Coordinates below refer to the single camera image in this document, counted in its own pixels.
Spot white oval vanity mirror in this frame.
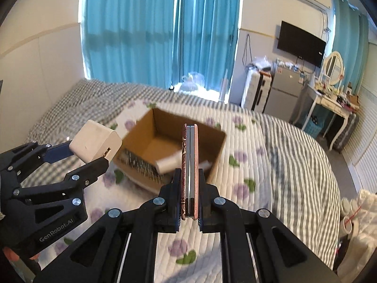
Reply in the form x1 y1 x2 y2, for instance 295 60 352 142
320 51 345 86

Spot white louvered wardrobe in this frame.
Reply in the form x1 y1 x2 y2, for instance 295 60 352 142
343 43 377 193

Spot brown cardboard box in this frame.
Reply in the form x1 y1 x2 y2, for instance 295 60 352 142
114 108 226 194

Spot silver mini fridge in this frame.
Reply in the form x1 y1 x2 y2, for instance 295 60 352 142
264 63 303 122

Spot black wall television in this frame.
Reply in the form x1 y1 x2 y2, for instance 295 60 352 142
277 21 327 67

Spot teal side curtain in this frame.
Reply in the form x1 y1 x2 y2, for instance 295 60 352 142
333 0 369 95

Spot white bundle with red string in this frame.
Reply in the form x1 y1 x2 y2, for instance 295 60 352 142
337 189 376 282

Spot white headboard panel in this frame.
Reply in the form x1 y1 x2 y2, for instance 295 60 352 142
1 24 84 151

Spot floral quilted white blanket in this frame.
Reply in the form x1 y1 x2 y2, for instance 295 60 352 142
35 103 272 282

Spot left hand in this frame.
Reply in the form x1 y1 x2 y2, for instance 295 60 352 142
3 247 40 261

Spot clear plastic bag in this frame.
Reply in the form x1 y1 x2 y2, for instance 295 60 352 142
179 72 205 92

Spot white power adapter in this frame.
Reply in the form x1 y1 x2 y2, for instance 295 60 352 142
155 151 212 175

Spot teal window curtains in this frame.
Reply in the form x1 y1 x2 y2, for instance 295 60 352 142
81 0 240 91

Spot white dressing table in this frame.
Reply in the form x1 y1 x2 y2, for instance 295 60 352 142
290 85 358 152

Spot pink floral card box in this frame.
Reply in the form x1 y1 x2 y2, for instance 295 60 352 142
180 124 199 220

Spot white suitcase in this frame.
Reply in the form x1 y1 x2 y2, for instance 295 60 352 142
241 68 272 112

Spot grey checked bed cover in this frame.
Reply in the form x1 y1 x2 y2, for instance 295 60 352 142
28 79 340 280

